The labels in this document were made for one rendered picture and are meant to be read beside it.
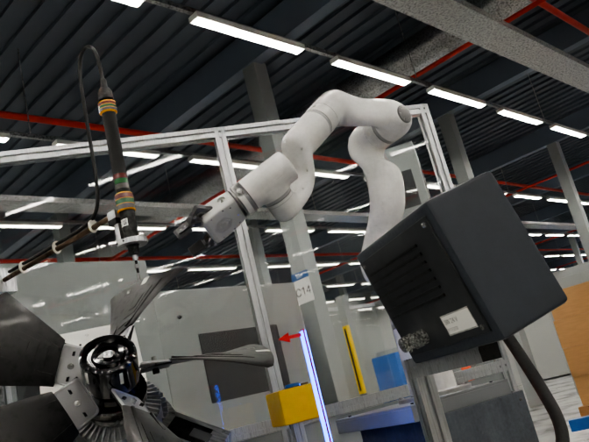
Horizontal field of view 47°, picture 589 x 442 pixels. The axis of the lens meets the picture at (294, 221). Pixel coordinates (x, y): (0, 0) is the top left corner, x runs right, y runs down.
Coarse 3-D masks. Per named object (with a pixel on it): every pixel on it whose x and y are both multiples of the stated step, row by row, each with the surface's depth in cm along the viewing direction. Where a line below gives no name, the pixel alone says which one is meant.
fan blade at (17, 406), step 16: (32, 400) 133; (48, 400) 135; (0, 416) 129; (16, 416) 130; (32, 416) 132; (48, 416) 133; (64, 416) 136; (0, 432) 127; (16, 432) 129; (32, 432) 130; (48, 432) 132; (64, 432) 134
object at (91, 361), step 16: (112, 336) 146; (80, 352) 142; (96, 352) 142; (112, 352) 143; (128, 352) 143; (80, 368) 140; (96, 368) 138; (112, 368) 138; (128, 368) 140; (96, 384) 139; (112, 384) 139; (128, 384) 142; (144, 384) 149; (96, 400) 144; (112, 400) 143; (144, 400) 147; (96, 416) 142; (112, 416) 142
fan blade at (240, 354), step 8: (224, 352) 158; (232, 352) 152; (240, 352) 152; (248, 352) 152; (256, 352) 152; (264, 352) 152; (176, 360) 149; (184, 360) 152; (224, 360) 143; (232, 360) 144; (240, 360) 144; (248, 360) 144; (256, 360) 145; (264, 360) 145; (272, 360) 146
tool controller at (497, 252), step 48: (480, 192) 85; (384, 240) 95; (432, 240) 84; (480, 240) 82; (528, 240) 84; (384, 288) 101; (432, 288) 88; (480, 288) 80; (528, 288) 82; (432, 336) 94; (480, 336) 83
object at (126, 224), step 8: (104, 80) 166; (104, 88) 164; (104, 96) 163; (112, 96) 165; (120, 216) 156; (128, 216) 156; (128, 224) 155; (136, 224) 156; (128, 232) 155; (136, 232) 156; (128, 248) 155; (136, 248) 154
